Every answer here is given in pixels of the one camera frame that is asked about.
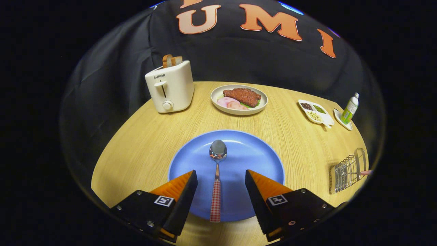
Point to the cream white toaster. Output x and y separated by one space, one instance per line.
174 89

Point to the white square coaster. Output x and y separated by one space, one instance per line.
341 123

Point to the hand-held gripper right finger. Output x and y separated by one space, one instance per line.
257 201

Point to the dark beans pile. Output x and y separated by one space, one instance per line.
306 106

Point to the white sectioned dish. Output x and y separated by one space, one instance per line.
327 119

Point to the yellow beans pile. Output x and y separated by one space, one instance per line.
314 117

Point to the green beans pile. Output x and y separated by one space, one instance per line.
319 109

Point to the brown steak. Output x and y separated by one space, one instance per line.
242 95

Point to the silver bottle with green label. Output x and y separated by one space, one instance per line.
350 109

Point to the pink ham slice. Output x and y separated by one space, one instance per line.
236 106
223 101

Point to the pale bread slice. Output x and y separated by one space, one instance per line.
177 60

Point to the blue round plate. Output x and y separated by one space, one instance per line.
245 150

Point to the beige food plate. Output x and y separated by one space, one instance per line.
218 106

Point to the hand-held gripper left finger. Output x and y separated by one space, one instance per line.
182 201

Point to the green lettuce leaf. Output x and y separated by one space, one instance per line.
256 103

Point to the brown crust bread slice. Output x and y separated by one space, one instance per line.
167 60

